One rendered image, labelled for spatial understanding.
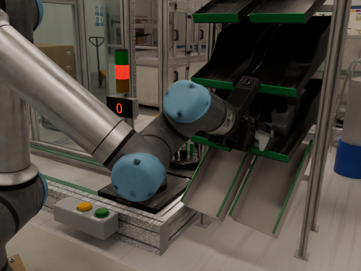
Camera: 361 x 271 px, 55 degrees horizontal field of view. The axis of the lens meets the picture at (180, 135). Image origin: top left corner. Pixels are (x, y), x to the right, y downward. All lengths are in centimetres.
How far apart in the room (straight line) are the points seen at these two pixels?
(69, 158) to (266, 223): 94
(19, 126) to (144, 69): 575
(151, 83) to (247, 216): 553
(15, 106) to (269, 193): 67
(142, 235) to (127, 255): 7
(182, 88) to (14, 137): 36
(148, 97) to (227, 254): 555
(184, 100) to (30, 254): 73
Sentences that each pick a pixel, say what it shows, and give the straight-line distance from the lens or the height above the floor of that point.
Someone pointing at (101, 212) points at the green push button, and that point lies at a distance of 106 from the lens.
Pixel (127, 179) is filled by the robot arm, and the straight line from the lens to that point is 51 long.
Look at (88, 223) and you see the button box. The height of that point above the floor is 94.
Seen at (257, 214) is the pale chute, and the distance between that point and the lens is 98.
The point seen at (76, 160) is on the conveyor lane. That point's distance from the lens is 155.
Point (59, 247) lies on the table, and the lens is 115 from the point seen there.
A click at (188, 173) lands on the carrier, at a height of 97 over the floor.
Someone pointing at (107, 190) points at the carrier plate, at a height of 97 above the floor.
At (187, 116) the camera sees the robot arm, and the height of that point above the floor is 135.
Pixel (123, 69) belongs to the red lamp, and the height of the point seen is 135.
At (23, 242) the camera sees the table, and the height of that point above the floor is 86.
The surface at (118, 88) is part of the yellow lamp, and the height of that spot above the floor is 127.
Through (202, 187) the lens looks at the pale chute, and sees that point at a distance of 104.
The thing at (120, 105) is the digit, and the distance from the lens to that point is 131.
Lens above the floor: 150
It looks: 18 degrees down
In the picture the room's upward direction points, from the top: 1 degrees clockwise
